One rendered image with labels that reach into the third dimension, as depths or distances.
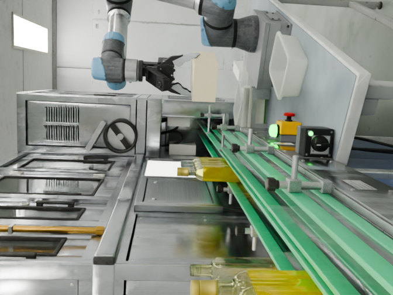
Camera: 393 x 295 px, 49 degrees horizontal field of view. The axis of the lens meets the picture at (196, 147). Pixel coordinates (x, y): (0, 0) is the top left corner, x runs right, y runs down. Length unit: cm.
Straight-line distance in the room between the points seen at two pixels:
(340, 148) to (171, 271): 56
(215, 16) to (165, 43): 379
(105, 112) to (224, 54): 300
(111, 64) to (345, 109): 74
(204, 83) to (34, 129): 169
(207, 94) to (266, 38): 42
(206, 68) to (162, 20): 418
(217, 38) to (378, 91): 78
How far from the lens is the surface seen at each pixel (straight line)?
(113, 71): 144
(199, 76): 136
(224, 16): 171
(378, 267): 57
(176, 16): 553
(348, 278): 72
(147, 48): 549
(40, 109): 285
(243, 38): 179
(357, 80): 114
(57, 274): 125
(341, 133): 120
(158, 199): 173
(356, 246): 63
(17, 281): 130
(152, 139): 275
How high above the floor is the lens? 122
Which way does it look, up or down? 4 degrees down
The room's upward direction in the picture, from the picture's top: 88 degrees counter-clockwise
